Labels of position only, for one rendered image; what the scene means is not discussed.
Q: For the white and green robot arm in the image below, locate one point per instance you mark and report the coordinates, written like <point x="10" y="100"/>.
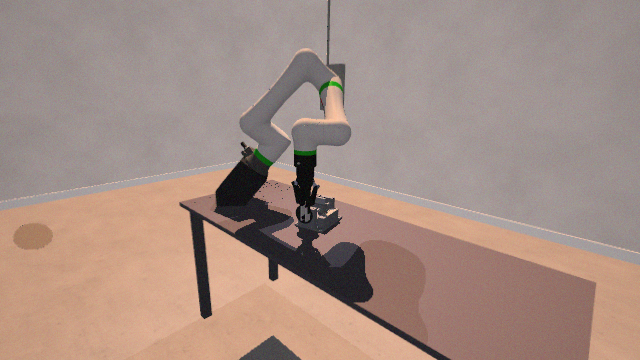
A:
<point x="307" y="133"/>

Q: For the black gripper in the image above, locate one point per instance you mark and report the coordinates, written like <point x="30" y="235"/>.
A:
<point x="302" y="191"/>

